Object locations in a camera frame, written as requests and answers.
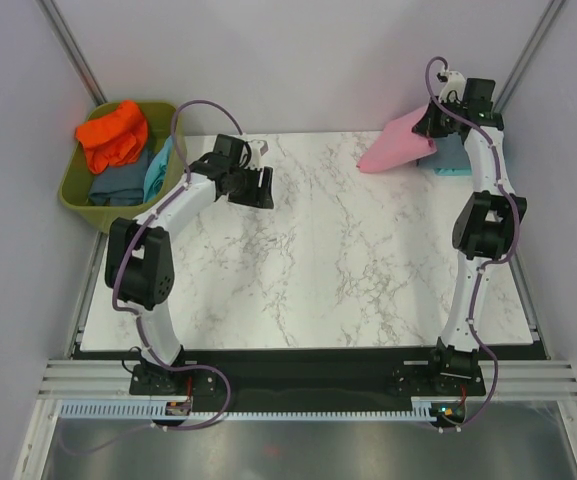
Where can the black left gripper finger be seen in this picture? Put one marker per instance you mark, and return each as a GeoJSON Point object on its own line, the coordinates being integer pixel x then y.
{"type": "Point", "coordinates": [265, 188]}
{"type": "Point", "coordinates": [263, 203]}

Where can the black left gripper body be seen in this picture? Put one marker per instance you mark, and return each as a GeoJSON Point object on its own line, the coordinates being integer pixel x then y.
{"type": "Point", "coordinates": [245, 180]}

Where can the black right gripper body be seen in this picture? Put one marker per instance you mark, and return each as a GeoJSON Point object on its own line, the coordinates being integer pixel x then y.
{"type": "Point", "coordinates": [443, 122]}

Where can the pink t shirt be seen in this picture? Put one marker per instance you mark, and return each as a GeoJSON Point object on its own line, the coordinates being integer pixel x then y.
{"type": "Point", "coordinates": [397, 145]}

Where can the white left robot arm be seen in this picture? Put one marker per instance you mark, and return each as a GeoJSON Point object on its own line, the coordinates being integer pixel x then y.
{"type": "Point", "coordinates": [139, 260]}

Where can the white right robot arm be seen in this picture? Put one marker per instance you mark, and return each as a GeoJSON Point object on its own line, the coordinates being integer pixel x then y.
{"type": "Point", "coordinates": [486, 232]}

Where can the folded grey blue t shirt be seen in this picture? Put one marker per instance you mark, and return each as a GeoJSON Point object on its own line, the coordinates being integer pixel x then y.
{"type": "Point", "coordinates": [450, 154]}

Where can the teal t shirt in bin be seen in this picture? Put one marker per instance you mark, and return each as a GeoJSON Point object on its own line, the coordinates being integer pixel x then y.
{"type": "Point", "coordinates": [156, 172]}

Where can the dark blue t shirt in bin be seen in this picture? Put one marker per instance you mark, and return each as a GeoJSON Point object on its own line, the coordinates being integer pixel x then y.
{"type": "Point", "coordinates": [122, 185]}

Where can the orange t shirt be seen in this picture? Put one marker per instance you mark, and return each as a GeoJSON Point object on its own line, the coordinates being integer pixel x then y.
{"type": "Point", "coordinates": [115, 139]}

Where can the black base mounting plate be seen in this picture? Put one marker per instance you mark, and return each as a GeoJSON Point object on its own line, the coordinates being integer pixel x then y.
{"type": "Point", "coordinates": [211, 390]}

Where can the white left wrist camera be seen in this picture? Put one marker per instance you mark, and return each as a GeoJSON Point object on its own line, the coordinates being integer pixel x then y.
{"type": "Point", "coordinates": [258, 149]}

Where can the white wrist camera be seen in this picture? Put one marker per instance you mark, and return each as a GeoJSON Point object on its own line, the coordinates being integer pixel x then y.
{"type": "Point", "coordinates": [453, 86]}
{"type": "Point", "coordinates": [258, 149]}

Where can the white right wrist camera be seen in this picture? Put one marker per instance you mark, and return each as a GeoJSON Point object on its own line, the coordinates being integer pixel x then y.
{"type": "Point", "coordinates": [453, 86]}

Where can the light blue cable duct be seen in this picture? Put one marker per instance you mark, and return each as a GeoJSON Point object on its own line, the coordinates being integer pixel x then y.
{"type": "Point", "coordinates": [160, 410]}

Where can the aluminium frame rail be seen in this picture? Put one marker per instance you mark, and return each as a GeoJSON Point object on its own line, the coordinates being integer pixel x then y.
{"type": "Point", "coordinates": [549, 380]}

